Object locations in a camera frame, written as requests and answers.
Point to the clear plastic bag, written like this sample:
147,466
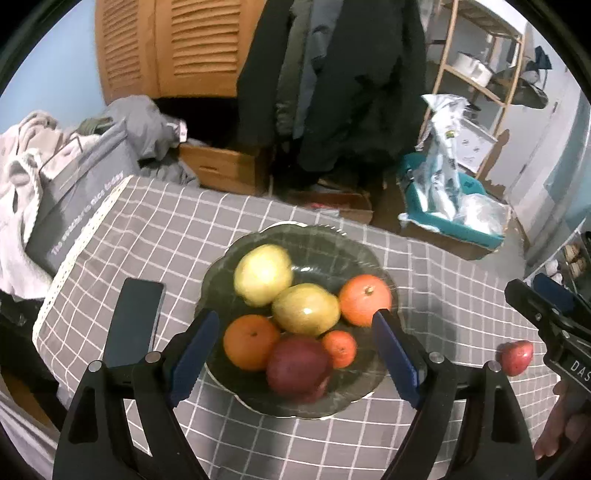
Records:
482,214

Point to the dark pan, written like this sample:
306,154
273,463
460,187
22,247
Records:
521,90

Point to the metal pot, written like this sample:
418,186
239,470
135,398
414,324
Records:
473,68

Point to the pale pink blanket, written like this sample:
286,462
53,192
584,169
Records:
23,184

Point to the grey jacket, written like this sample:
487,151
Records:
138,129

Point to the white printed plastic bag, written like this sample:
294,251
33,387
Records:
443,157

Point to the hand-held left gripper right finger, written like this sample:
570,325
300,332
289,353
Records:
397,360

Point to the shoe rack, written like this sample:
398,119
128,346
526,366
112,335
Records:
572,258

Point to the yellow apple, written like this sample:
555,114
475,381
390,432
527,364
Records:
263,274

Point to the grey checked tablecloth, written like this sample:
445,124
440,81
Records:
438,286

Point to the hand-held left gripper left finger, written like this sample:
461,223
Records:
194,355

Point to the white printed box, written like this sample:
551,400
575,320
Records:
473,146

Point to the flat cardboard box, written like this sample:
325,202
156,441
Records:
341,205

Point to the reddish orange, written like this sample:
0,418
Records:
360,295

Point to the small red fruit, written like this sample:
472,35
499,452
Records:
515,357

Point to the scalloped dark glass plate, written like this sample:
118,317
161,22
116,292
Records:
323,258

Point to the wooden shelf rack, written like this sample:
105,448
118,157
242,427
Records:
443,60

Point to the teal box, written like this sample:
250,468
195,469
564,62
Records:
415,194

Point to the grey hanging coat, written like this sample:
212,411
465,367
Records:
295,78

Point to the black smartphone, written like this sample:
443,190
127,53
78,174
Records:
134,318

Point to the wooden louvered cabinet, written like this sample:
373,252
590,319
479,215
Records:
184,46

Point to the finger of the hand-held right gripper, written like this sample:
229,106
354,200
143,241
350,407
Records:
526,300
556,293

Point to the black hanging coat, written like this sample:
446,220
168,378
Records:
369,83

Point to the person's right hand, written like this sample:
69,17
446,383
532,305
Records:
551,431

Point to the red apple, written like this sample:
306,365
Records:
295,367

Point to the grey printed tote bag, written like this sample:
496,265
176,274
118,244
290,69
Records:
78,198

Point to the small tangerine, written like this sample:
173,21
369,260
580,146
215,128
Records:
339,348

